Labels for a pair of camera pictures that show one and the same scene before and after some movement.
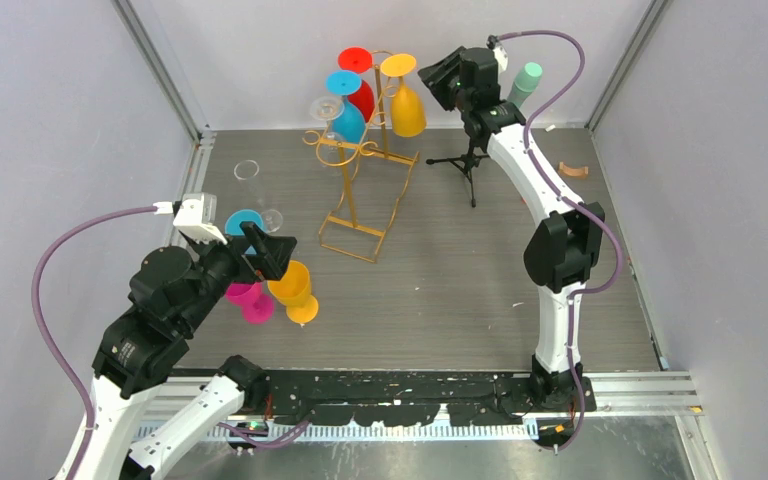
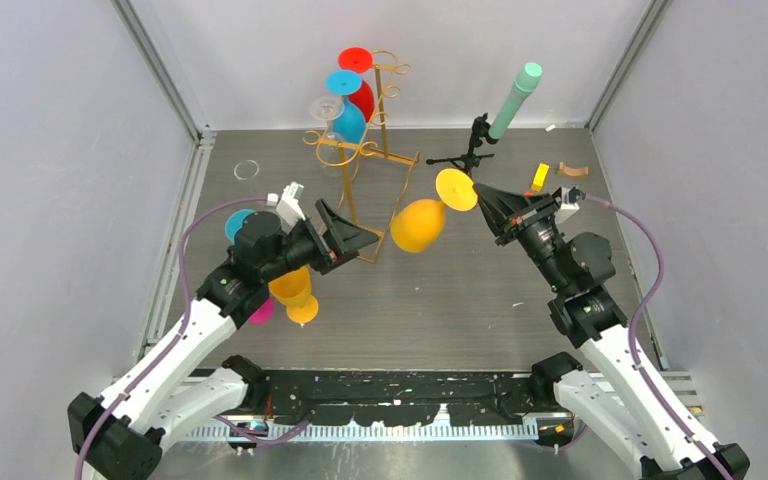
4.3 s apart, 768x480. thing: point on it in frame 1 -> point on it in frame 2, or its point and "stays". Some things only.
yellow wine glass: x=293 y=290 stays
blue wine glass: x=232 y=224 stays
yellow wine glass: x=408 y=109 -> x=417 y=225
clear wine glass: x=330 y=108 stays
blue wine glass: x=350 y=124 stays
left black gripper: x=273 y=252 -> x=341 y=242
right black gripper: x=435 y=76 -> x=500 y=206
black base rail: x=416 y=397 stays
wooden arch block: x=577 y=172 stays
